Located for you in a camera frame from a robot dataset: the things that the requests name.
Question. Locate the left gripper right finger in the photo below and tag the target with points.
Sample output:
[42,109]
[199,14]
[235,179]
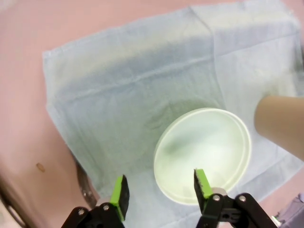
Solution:
[202,187]

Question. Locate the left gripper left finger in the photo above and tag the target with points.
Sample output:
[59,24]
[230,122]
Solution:
[118,197]

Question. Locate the pale green bowl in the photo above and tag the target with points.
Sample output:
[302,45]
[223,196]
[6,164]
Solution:
[202,147]

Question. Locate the pale grey-green cloth mat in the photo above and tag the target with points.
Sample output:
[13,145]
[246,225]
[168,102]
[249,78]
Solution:
[118,95]

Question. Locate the tall brown cup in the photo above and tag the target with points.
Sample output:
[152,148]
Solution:
[280,118]

